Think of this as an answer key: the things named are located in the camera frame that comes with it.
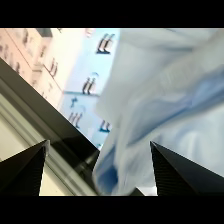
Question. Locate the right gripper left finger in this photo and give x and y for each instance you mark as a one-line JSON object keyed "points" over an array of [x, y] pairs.
{"points": [[23, 173]]}

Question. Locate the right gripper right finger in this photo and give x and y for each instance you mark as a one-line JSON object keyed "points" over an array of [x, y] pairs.
{"points": [[181, 176]]}

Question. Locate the light blue shirt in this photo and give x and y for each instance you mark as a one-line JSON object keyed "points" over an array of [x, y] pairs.
{"points": [[166, 100]]}

